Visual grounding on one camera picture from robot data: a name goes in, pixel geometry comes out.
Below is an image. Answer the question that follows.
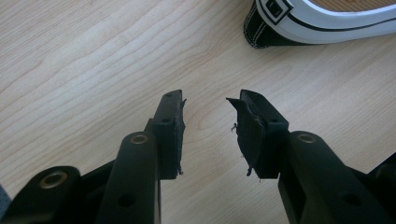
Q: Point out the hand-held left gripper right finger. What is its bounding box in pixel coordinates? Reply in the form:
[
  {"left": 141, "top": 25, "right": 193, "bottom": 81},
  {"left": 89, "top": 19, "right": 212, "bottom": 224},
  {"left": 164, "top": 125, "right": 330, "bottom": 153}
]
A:
[{"left": 226, "top": 89, "right": 390, "bottom": 224}]

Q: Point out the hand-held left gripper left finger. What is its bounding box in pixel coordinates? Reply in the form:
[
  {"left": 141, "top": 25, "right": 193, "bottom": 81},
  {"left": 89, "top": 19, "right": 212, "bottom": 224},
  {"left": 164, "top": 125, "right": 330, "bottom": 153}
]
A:
[{"left": 96, "top": 89, "right": 187, "bottom": 224}]

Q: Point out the black canvas sneaker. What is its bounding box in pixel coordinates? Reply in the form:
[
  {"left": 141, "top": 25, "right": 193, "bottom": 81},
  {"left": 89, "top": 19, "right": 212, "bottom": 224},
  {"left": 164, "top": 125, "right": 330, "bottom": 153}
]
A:
[{"left": 243, "top": 0, "right": 396, "bottom": 49}]

